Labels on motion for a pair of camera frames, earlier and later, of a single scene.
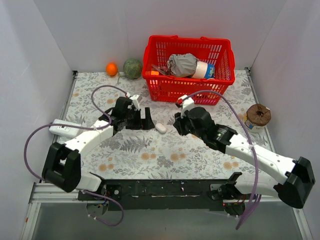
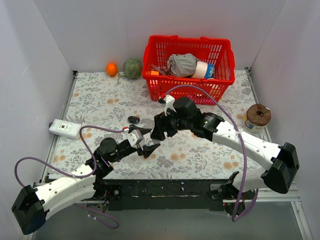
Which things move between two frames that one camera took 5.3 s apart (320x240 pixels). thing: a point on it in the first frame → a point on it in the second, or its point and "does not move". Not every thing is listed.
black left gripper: [138, 120] → [140, 146]
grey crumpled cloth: [182, 65] does not move
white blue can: [204, 70] does not move
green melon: [132, 69] does not move
